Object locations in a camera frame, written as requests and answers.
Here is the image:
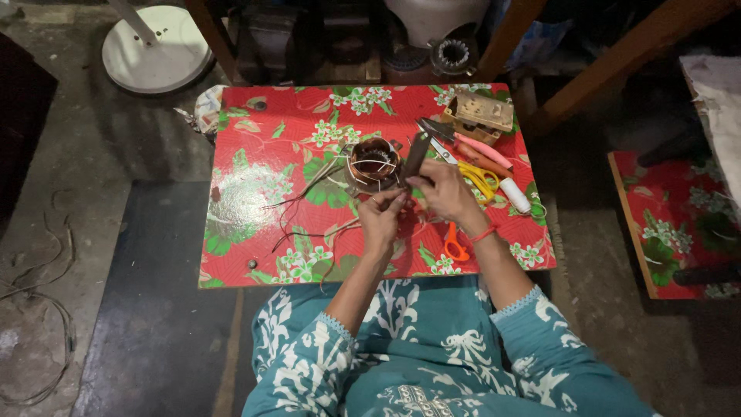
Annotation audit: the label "person's right hand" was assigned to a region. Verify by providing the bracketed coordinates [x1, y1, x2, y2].
[406, 159, 491, 234]

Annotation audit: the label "loose wires on floor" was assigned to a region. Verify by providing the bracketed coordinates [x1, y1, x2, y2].
[0, 188, 78, 407]

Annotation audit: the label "pink handled pliers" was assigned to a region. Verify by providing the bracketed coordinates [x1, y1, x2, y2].
[419, 117, 515, 172]

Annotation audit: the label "teal white floral tunic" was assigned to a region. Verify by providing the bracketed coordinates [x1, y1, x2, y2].
[242, 275, 661, 417]

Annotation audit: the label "red wrist thread bracelet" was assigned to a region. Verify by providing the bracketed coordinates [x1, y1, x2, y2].
[468, 224, 499, 244]

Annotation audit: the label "yellow handled scissors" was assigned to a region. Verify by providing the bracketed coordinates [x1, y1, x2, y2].
[417, 123, 500, 203]

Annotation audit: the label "orange handled pliers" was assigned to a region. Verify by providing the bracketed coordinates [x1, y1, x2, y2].
[454, 141, 515, 180]

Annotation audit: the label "round metal toothed motor part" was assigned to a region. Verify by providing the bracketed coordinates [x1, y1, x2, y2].
[430, 38, 478, 77]

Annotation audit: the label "copper wound motor stator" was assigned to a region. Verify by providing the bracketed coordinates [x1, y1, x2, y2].
[344, 137, 404, 198]

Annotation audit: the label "thin dark lead wires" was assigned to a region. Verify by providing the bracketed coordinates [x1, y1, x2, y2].
[262, 155, 362, 285]

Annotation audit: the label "red floral board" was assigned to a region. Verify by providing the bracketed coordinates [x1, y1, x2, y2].
[608, 151, 741, 301]

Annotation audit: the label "white thread spool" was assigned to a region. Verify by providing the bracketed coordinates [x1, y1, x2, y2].
[499, 177, 532, 215]

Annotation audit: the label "white cloth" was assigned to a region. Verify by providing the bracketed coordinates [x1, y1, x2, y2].
[680, 55, 741, 215]

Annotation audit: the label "white rounded appliance housing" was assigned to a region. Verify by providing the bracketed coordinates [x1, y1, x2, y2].
[384, 0, 492, 48]

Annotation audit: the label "person's left hand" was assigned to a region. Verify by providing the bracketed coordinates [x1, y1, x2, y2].
[357, 188, 410, 251]

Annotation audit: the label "patterned cloth scrap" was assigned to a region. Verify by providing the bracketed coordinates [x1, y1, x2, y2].
[174, 85, 229, 142]

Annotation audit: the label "dark floor mat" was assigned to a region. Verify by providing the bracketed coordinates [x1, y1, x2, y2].
[71, 181, 258, 417]

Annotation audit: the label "wooden workbench frame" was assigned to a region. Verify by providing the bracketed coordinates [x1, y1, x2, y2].
[185, 0, 739, 137]

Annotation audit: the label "red floral table cover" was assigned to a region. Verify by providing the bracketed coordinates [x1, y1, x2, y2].
[198, 83, 558, 289]

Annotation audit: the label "orange thread snips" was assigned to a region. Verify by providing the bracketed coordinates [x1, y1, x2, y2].
[444, 222, 471, 263]

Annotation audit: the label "white round fan base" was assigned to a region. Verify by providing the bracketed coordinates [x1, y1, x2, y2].
[102, 0, 213, 95]

